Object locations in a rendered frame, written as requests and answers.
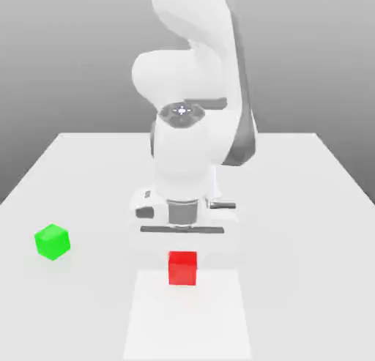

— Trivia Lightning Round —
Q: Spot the small red cube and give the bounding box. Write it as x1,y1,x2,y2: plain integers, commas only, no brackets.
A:
168,250,198,287

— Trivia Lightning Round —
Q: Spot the small green cube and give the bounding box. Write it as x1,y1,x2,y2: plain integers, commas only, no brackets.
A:
34,223,72,261

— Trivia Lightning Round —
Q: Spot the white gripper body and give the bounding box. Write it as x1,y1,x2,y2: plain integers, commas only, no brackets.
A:
128,222,237,256

